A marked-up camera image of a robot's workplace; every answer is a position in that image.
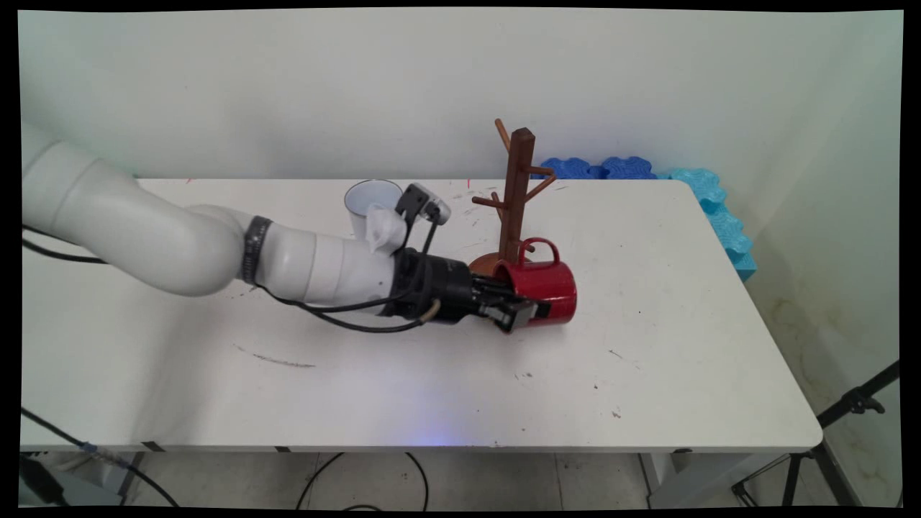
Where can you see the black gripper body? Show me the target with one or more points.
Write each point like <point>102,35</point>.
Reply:
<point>439,288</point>

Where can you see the white table leg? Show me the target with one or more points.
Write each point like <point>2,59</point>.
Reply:
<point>691,478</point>

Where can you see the light blue foam mat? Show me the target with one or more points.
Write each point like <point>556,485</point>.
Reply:
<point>723,216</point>

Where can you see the black tripod stand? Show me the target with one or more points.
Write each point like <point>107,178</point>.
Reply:
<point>856,403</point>

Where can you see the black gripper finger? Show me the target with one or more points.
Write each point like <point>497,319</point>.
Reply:
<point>518,316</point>
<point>496,290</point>

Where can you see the white enamel cup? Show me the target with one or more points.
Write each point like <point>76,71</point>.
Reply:
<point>363,198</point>

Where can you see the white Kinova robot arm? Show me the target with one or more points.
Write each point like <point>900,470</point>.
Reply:
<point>144,230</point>

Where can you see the dark blue foam mat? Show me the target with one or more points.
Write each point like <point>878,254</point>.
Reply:
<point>597,169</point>

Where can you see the brown wooden mug tree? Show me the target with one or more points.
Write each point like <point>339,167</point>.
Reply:
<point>519,194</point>

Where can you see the red ceramic mug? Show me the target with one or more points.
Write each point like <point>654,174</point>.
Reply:
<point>554,288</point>

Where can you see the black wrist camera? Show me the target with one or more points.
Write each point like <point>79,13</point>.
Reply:
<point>424,201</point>

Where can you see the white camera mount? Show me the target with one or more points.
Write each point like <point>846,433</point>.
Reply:
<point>385,230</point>

